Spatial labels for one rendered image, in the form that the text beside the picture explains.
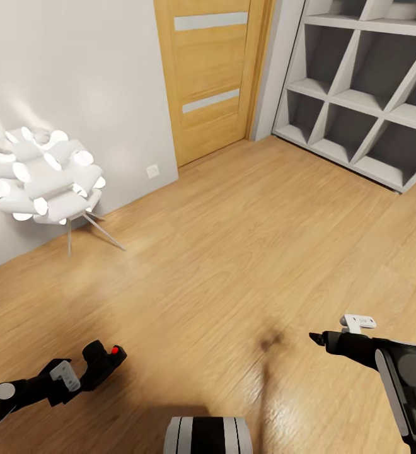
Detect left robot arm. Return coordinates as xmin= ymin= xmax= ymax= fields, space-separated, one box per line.
xmin=0 ymin=359 xmax=85 ymax=423

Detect robot trunk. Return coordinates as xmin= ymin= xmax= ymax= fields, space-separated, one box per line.
xmin=163 ymin=417 xmax=253 ymax=454

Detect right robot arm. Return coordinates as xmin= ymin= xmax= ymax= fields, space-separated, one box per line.
xmin=309 ymin=313 xmax=416 ymax=454

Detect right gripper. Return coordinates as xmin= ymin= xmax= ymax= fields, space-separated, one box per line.
xmin=309 ymin=331 xmax=369 ymax=364

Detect digital camera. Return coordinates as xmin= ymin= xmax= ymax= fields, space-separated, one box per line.
xmin=80 ymin=340 xmax=127 ymax=392

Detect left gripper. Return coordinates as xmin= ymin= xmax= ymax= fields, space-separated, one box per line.
xmin=33 ymin=359 xmax=85 ymax=407

